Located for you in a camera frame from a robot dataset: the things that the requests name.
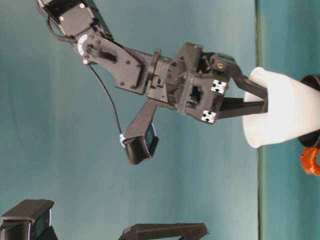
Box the black cup holder red handle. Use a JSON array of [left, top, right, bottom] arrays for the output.
[[297, 73, 320, 176]]

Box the blue-green table cloth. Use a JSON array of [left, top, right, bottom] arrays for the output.
[[256, 0, 320, 240]]

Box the thin black camera cable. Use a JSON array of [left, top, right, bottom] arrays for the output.
[[84, 62, 126, 141]]

